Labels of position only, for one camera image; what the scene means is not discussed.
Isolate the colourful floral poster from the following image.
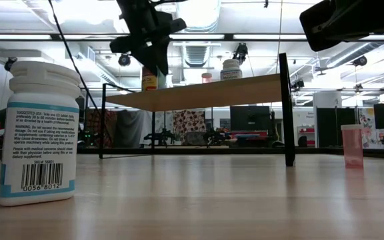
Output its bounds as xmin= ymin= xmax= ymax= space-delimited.
xmin=358 ymin=107 xmax=384 ymax=149

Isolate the black round ceiling camera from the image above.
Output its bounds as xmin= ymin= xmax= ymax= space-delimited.
xmin=352 ymin=55 xmax=368 ymax=67
xmin=117 ymin=53 xmax=132 ymax=67
xmin=4 ymin=57 xmax=18 ymax=71

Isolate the red and blue bench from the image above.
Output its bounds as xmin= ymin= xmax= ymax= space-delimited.
xmin=230 ymin=130 xmax=269 ymax=147

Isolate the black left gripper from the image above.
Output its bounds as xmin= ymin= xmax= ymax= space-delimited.
xmin=109 ymin=0 xmax=188 ymax=77

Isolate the blue vial with white cap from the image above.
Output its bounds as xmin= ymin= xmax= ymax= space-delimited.
xmin=157 ymin=71 xmax=169 ymax=90

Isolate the black partition panel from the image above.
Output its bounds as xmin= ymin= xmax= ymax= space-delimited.
xmin=315 ymin=107 xmax=362 ymax=148

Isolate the black camera on pole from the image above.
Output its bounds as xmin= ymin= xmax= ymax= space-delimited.
xmin=233 ymin=42 xmax=249 ymax=66

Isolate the white cloth with brown flowers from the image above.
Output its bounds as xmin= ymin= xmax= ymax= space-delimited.
xmin=173 ymin=109 xmax=207 ymax=146

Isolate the brown bottle with yellow cap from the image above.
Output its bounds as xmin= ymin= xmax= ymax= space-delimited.
xmin=141 ymin=65 xmax=159 ymax=93

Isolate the black aluminium table frame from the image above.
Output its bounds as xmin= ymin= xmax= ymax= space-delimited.
xmin=0 ymin=146 xmax=384 ymax=163

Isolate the wooden shelf with black legs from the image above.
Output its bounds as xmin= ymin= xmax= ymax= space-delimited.
xmin=98 ymin=52 xmax=296 ymax=167

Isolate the white melatonin bottle blue label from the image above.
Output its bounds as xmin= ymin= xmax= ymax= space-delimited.
xmin=0 ymin=60 xmax=82 ymax=207
xmin=219 ymin=59 xmax=243 ymax=81

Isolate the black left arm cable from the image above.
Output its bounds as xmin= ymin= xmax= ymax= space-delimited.
xmin=47 ymin=0 xmax=95 ymax=113

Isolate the grey cloth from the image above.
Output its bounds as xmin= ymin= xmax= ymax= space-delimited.
xmin=114 ymin=109 xmax=153 ymax=148

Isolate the dark red patterned cloth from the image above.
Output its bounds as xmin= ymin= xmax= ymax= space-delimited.
xmin=85 ymin=109 xmax=118 ymax=148

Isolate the black overhead beam with lights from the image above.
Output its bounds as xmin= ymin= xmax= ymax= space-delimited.
xmin=0 ymin=32 xmax=384 ymax=43

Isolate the white shelf with red boxes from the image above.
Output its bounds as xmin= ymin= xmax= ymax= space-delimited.
xmin=297 ymin=125 xmax=316 ymax=147

